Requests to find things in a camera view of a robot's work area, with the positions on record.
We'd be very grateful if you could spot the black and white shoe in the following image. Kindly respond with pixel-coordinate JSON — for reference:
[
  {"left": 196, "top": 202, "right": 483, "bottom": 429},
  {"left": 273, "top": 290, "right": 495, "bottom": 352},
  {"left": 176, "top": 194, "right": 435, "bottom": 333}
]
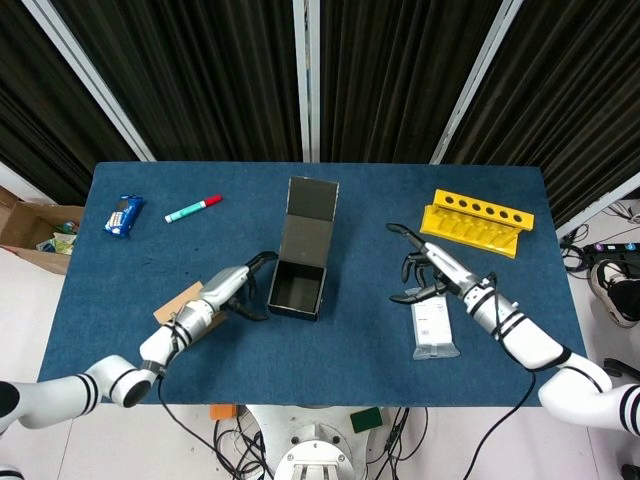
[{"left": 591, "top": 259, "right": 640, "bottom": 329}]

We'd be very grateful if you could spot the blue table cloth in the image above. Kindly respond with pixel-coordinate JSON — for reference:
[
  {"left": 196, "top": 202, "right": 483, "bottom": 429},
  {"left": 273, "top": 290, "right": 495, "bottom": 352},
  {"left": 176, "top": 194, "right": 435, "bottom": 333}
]
[{"left": 38, "top": 160, "right": 590, "bottom": 407}]

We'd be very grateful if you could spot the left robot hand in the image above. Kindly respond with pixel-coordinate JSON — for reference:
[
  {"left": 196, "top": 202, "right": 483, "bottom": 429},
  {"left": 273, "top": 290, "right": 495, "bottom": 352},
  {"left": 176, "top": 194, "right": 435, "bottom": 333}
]
[{"left": 198, "top": 251, "right": 279, "bottom": 322}]

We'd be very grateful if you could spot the white wipes packet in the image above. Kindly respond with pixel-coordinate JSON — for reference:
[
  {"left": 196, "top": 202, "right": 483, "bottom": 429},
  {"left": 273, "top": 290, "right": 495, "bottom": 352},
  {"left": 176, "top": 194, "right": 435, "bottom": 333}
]
[{"left": 410, "top": 294, "right": 461, "bottom": 361}]

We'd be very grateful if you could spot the black floor cable tangle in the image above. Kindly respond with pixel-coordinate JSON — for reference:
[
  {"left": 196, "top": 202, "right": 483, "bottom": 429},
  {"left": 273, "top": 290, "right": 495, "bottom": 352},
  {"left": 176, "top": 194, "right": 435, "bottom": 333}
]
[{"left": 213, "top": 407, "right": 275, "bottom": 480}]

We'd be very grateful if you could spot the black pleated curtain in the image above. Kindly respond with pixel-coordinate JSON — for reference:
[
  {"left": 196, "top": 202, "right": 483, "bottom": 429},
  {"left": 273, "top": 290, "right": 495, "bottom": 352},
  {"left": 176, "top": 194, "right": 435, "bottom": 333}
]
[
  {"left": 49, "top": 0, "right": 304, "bottom": 162},
  {"left": 0, "top": 0, "right": 141, "bottom": 206},
  {"left": 318, "top": 0, "right": 512, "bottom": 164},
  {"left": 442, "top": 0, "right": 640, "bottom": 226}
]

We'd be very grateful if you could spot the black paper box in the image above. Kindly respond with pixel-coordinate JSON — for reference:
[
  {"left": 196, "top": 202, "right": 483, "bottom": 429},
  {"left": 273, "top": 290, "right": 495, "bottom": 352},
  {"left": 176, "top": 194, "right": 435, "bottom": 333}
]
[{"left": 267, "top": 175, "right": 341, "bottom": 322}]

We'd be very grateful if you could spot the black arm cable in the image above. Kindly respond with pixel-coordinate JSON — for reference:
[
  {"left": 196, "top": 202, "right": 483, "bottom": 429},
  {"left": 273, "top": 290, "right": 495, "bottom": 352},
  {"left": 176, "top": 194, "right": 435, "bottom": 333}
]
[
  {"left": 458, "top": 272, "right": 604, "bottom": 480},
  {"left": 155, "top": 319, "right": 275, "bottom": 480}
]

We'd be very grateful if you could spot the blue snack packet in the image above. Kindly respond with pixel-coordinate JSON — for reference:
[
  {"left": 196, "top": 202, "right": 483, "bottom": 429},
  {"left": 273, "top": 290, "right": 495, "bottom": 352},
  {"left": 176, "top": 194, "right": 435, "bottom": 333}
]
[{"left": 102, "top": 194, "right": 146, "bottom": 239}]

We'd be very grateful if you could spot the brown cardboard box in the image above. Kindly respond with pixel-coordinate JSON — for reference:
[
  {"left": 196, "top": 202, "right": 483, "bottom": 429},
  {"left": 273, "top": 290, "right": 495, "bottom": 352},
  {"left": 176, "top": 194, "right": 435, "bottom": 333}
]
[{"left": 152, "top": 280, "right": 229, "bottom": 334}]

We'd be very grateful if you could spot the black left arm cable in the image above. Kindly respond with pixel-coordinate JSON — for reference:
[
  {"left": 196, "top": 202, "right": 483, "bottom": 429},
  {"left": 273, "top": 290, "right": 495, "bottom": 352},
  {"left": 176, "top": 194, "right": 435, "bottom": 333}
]
[{"left": 155, "top": 319, "right": 275, "bottom": 480}]

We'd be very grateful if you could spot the black power strip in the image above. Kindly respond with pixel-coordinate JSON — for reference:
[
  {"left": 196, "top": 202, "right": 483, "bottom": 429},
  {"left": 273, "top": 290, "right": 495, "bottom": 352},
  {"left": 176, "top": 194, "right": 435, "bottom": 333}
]
[{"left": 574, "top": 242, "right": 640, "bottom": 261}]

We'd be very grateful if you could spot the green marker with red cap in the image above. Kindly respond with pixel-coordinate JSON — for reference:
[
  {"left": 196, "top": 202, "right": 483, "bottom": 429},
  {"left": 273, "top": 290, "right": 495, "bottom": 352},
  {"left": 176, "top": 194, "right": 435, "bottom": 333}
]
[{"left": 164, "top": 193, "right": 224, "bottom": 224}]

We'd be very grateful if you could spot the green block under table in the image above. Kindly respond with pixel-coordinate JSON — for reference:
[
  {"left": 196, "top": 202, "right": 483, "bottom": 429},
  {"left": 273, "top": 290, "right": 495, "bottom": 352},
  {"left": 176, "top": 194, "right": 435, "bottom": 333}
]
[{"left": 349, "top": 407, "right": 384, "bottom": 434}]

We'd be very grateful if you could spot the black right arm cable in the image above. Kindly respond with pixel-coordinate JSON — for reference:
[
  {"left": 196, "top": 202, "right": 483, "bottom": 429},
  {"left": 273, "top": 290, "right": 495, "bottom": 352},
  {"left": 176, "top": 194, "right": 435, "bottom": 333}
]
[{"left": 458, "top": 272, "right": 604, "bottom": 480}]

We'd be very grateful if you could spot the white frame post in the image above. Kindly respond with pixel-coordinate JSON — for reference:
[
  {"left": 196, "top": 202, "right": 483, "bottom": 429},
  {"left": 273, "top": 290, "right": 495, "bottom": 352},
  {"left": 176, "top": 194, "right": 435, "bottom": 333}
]
[
  {"left": 22, "top": 0, "right": 156, "bottom": 162},
  {"left": 292, "top": 0, "right": 321, "bottom": 162},
  {"left": 554, "top": 172, "right": 640, "bottom": 240},
  {"left": 0, "top": 160, "right": 54, "bottom": 205},
  {"left": 429, "top": 0, "right": 525, "bottom": 165}
]

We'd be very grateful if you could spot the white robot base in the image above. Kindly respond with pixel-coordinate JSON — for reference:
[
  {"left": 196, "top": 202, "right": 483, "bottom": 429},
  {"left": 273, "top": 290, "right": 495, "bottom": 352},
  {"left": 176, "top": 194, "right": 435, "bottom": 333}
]
[{"left": 247, "top": 404, "right": 386, "bottom": 480}]

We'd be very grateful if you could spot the open cardboard box with rubbish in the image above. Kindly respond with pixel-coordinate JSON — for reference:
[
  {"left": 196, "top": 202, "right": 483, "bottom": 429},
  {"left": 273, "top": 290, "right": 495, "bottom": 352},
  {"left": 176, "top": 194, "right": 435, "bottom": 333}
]
[{"left": 0, "top": 185, "right": 85, "bottom": 275}]

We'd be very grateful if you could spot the yellow test tube rack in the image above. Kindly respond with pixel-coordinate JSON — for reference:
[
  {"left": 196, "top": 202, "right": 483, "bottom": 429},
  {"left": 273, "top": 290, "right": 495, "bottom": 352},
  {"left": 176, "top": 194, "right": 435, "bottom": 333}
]
[{"left": 419, "top": 188, "right": 536, "bottom": 259}]

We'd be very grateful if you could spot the black chair base leg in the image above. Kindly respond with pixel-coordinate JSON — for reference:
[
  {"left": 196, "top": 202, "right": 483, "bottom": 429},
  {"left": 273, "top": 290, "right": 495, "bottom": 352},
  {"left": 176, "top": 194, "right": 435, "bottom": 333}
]
[{"left": 602, "top": 356, "right": 632, "bottom": 377}]

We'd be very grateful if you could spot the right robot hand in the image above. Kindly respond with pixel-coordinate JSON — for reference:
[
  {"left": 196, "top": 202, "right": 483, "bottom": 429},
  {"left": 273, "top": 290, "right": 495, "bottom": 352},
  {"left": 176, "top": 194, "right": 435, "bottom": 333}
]
[{"left": 386, "top": 222, "right": 494, "bottom": 305}]

